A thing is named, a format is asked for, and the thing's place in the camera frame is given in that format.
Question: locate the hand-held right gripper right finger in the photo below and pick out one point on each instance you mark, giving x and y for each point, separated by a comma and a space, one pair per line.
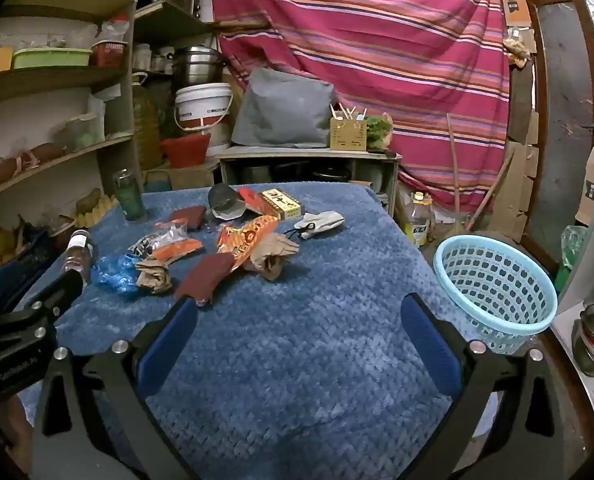
432, 345

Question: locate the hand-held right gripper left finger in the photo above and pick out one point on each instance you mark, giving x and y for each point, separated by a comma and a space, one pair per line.
169, 345

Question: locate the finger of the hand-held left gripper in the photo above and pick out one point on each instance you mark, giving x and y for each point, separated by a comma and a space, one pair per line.
52, 297

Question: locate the blue plastic bag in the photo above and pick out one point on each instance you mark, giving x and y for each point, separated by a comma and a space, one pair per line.
114, 275

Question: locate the brown paper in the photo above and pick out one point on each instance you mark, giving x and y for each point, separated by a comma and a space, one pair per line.
154, 277
272, 255

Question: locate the maroon scouring pad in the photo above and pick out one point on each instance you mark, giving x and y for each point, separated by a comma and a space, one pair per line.
204, 277
189, 217

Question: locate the light blue plastic basket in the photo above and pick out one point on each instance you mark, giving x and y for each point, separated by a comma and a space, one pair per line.
497, 290

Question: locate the clear bag with orange strip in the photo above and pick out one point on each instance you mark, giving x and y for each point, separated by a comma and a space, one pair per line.
177, 242

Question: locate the long orange snack packet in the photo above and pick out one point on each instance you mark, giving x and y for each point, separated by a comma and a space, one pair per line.
247, 237

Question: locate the grey foil bag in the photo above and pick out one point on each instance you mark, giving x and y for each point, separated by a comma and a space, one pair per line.
224, 202

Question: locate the red foil-lined packet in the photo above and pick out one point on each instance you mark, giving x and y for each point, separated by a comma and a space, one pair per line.
252, 200

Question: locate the black plastic crate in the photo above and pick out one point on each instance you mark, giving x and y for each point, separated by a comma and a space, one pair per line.
12, 270

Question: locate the small white-label glass bottle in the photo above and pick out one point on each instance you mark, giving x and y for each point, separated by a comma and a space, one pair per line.
79, 255

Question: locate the yellow egg tray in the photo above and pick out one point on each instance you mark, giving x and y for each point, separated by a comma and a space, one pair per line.
97, 212

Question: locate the yellow-label oil bottle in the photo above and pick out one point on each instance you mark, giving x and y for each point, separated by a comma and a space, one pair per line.
418, 222

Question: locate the purple clear packet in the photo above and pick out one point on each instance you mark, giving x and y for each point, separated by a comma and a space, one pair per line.
212, 227

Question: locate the green glass bottle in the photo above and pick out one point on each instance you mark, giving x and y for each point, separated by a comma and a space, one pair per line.
127, 197

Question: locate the teal plastic container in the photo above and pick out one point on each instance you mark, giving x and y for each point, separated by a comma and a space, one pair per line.
157, 181

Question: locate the green plastic bag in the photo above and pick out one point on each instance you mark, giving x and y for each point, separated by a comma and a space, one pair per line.
572, 250

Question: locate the brown cardboard box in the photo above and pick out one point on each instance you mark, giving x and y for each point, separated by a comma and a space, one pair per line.
194, 175

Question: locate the wooden stick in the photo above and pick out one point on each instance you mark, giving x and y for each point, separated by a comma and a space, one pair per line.
494, 182

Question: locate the yellow printed box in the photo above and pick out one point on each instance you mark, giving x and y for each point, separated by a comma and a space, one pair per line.
282, 203

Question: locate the stack of flattened cardboard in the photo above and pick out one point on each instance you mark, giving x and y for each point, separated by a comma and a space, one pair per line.
519, 175

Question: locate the large yellow oil jug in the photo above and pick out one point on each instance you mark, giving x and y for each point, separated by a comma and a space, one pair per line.
146, 125

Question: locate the red plastic basin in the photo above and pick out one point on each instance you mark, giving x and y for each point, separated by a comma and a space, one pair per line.
184, 149

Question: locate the black pan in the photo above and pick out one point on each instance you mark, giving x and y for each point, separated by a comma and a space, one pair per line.
331, 174

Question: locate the wooden shelf unit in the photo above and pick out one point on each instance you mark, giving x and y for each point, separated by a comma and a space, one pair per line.
52, 80

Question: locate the bag of green vegetables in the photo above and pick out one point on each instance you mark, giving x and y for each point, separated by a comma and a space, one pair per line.
379, 130

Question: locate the low wooden cabinet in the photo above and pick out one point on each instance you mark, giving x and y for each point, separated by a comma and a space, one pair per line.
307, 154

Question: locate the cardboard utensil box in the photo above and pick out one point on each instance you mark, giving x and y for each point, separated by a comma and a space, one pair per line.
348, 132

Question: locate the white bucket red label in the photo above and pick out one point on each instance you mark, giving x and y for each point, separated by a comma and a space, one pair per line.
202, 107

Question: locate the green plastic tray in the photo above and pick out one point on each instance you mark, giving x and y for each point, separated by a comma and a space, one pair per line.
52, 57

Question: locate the small red basket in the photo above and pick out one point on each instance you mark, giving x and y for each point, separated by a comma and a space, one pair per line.
109, 53

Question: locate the white plastic jar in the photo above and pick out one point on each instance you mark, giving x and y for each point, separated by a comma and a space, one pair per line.
167, 59
143, 57

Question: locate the grey cushion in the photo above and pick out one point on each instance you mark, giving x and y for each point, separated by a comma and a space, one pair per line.
282, 110

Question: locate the white plastic tub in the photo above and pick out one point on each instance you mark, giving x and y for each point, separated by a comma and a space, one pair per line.
42, 32

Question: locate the wooden framed door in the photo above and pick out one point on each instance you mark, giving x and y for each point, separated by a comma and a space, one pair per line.
562, 110

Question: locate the steel pot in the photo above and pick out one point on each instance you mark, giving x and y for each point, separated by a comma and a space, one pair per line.
197, 67

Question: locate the pink striped cloth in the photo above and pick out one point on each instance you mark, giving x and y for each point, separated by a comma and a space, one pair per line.
377, 50

